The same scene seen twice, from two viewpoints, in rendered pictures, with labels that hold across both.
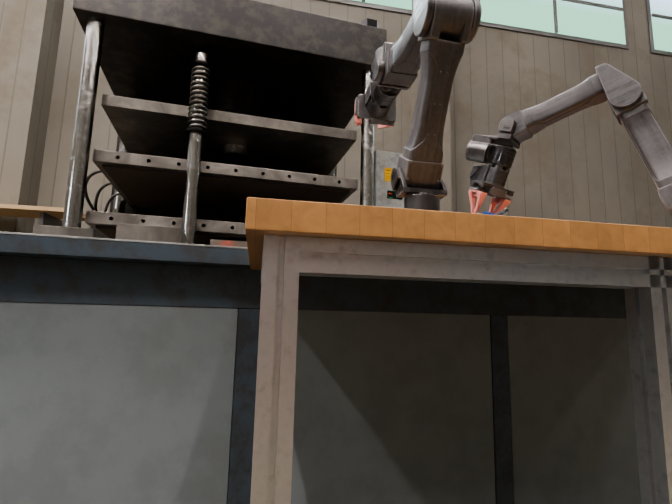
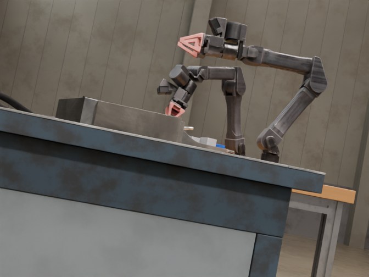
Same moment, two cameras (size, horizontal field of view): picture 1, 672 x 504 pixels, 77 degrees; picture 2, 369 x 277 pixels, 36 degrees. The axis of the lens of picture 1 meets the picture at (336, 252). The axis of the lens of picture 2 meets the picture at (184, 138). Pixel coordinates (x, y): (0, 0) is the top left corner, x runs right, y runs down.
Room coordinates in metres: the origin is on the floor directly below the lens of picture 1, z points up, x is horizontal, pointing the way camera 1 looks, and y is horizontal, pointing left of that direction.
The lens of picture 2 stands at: (0.89, 1.87, 0.75)
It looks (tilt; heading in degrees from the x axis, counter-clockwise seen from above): 3 degrees up; 274
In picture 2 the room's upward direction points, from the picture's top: 11 degrees clockwise
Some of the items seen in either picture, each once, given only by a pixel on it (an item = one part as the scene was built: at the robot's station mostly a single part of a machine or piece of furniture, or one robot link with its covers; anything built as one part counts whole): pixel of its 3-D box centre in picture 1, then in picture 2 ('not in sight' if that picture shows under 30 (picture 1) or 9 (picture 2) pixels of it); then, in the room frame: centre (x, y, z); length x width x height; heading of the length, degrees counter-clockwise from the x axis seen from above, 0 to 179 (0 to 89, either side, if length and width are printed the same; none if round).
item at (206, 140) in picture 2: not in sight; (218, 149); (0.91, -0.07, 0.86); 0.13 x 0.05 x 0.05; 33
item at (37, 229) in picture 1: (74, 244); (133, 125); (1.08, 0.69, 0.83); 0.17 x 0.13 x 0.06; 15
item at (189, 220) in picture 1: (190, 203); not in sight; (1.66, 0.60, 1.10); 0.05 x 0.05 x 1.30
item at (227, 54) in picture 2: (386, 88); (229, 49); (0.94, -0.11, 1.21); 0.07 x 0.06 x 0.07; 10
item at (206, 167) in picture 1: (232, 193); not in sight; (2.08, 0.53, 1.27); 1.10 x 0.74 x 0.05; 105
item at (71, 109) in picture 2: not in sight; (141, 132); (1.16, 0.04, 0.86); 0.50 x 0.26 x 0.11; 33
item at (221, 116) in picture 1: (235, 148); not in sight; (2.09, 0.54, 1.52); 1.10 x 0.70 x 0.05; 105
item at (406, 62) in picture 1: (418, 48); (283, 70); (0.74, -0.15, 1.17); 0.30 x 0.09 x 0.12; 10
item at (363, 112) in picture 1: (379, 103); (212, 48); (1.00, -0.10, 1.20); 0.10 x 0.07 x 0.07; 100
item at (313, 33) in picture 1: (238, 100); not in sight; (2.03, 0.52, 1.75); 1.30 x 0.84 x 0.61; 105
